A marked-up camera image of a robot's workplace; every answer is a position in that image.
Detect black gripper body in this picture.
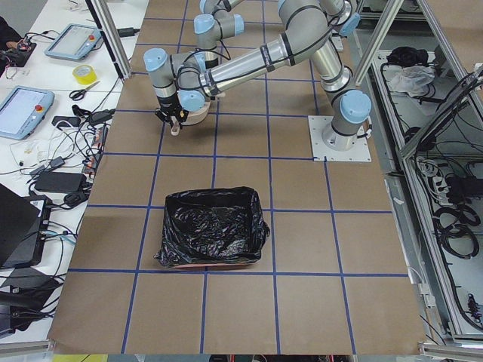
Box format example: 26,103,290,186
154,94,188,125

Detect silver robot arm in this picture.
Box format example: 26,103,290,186
193,0,245,69
143,0,371,152

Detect black bag lined bin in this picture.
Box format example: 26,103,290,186
155,186,270,268

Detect black power adapter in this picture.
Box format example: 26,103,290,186
117,27,140,38

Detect yellow tape roll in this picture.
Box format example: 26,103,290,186
72,65,97,85

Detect far teach pendant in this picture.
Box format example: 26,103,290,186
44,23,102,61

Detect teach pendant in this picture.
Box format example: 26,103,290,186
44,23,102,61
1,86,55,140

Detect large black power brick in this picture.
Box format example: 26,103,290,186
34,172,87,193

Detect near teach pendant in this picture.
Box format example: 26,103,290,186
1,86,55,140

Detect black laptop computer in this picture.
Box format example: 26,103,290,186
1,186,52,269

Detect white crumpled cloth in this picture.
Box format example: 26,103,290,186
389,66,435,97

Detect black handled scissors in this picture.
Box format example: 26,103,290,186
69,81,100,102

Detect aluminium frame post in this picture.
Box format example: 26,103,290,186
85,0,131,80

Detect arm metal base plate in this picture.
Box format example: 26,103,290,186
308,115,372,163

